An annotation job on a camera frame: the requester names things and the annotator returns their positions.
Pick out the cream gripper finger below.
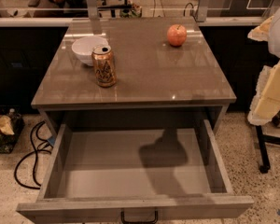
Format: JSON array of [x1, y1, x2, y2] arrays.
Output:
[[247, 16, 273, 41], [247, 61, 280, 126]]

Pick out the red apple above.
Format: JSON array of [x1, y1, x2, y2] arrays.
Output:
[[167, 24, 187, 47]]

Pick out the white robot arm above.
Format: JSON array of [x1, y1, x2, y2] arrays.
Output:
[[247, 8, 280, 126]]

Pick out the grey cabinet with glossy top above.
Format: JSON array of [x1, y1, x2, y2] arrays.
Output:
[[32, 17, 236, 133]]

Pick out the open grey top drawer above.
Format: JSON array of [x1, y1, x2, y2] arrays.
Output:
[[17, 120, 253, 224]]

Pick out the orange soda can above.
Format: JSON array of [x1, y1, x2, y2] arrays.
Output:
[[91, 45, 117, 88]]

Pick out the white ceramic bowl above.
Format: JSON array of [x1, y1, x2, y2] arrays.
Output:
[[72, 35, 108, 66]]

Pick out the person in background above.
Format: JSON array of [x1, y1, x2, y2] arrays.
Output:
[[20, 0, 87, 18]]

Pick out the bin of snack bags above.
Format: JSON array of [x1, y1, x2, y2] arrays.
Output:
[[0, 105, 24, 154]]

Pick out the left metal post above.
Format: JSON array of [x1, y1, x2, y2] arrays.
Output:
[[86, 0, 99, 19]]

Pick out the black drawer handle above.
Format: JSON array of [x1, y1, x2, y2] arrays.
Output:
[[120, 211, 159, 224]]

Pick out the black floor cable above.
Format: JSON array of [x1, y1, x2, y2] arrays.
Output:
[[13, 120, 53, 190]]

